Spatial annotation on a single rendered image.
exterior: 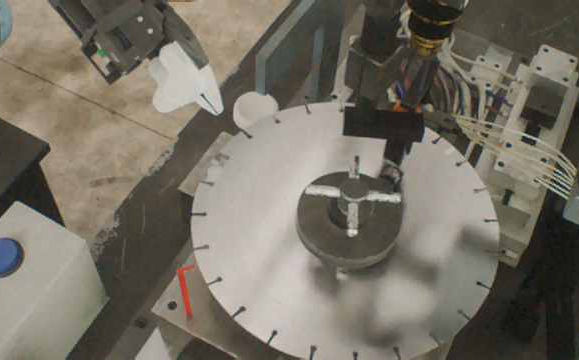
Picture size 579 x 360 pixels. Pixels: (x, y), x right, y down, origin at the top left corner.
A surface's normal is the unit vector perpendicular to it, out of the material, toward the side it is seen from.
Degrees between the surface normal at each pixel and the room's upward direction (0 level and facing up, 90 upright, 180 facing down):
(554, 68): 0
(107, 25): 34
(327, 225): 5
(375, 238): 5
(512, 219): 90
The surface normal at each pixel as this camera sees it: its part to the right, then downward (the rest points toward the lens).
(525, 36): 0.04, -0.59
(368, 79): -0.61, 0.63
